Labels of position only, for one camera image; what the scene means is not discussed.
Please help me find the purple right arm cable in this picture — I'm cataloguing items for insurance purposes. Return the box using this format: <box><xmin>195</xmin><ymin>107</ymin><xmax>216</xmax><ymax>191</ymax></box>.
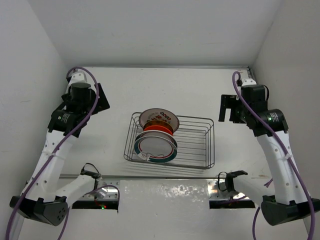
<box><xmin>232</xmin><ymin>70</ymin><xmax>316</xmax><ymax>240</ymax></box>

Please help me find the grey wire dish rack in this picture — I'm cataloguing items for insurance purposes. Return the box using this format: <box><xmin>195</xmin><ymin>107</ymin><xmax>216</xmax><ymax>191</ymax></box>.
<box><xmin>123</xmin><ymin>112</ymin><xmax>215</xmax><ymax>170</ymax></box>

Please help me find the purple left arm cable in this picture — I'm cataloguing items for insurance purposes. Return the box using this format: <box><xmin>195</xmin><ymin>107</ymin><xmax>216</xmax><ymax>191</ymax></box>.
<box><xmin>5</xmin><ymin>66</ymin><xmax>120</xmax><ymax>240</ymax></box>

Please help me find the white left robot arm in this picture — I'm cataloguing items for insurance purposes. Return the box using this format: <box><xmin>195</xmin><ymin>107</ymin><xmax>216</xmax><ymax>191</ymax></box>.
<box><xmin>9</xmin><ymin>69</ymin><xmax>110</xmax><ymax>226</ymax></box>

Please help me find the white plate teal red rim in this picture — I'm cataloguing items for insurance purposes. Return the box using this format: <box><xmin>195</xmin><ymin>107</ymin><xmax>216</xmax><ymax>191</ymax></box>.
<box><xmin>133</xmin><ymin>136</ymin><xmax>178</xmax><ymax>163</ymax></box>

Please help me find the orange plastic plate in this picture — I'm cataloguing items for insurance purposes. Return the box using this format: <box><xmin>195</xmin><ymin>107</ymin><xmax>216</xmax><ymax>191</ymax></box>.
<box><xmin>143</xmin><ymin>125</ymin><xmax>173</xmax><ymax>136</ymax></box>

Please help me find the white plate with colourful print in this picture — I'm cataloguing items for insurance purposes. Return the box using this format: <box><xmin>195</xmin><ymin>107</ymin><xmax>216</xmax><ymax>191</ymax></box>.
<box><xmin>138</xmin><ymin>108</ymin><xmax>180</xmax><ymax>132</ymax></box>

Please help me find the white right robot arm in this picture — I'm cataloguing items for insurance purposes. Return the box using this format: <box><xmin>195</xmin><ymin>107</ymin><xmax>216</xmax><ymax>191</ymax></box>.
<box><xmin>218</xmin><ymin>78</ymin><xmax>311</xmax><ymax>226</ymax></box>

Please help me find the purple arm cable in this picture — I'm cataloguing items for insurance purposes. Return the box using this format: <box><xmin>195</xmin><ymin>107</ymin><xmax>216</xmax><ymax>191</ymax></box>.
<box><xmin>232</xmin><ymin>70</ymin><xmax>316</xmax><ymax>240</ymax></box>
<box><xmin>5</xmin><ymin>66</ymin><xmax>120</xmax><ymax>240</ymax></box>

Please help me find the amber brown plate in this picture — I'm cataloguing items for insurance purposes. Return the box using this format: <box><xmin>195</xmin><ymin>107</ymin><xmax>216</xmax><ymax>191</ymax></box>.
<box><xmin>143</xmin><ymin>119</ymin><xmax>172</xmax><ymax>129</ymax></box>

